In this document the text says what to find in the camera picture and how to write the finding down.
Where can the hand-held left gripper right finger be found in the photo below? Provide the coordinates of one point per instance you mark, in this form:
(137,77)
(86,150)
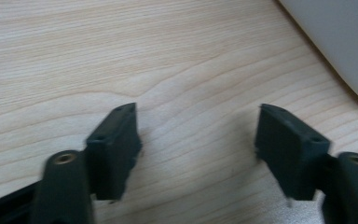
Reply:
(289,155)

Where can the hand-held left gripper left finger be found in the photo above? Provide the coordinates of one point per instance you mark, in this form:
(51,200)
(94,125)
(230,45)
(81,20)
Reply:
(113,152)

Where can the white plastic storage box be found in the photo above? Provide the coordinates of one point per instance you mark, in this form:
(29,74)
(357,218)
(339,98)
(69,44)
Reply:
(345,37)

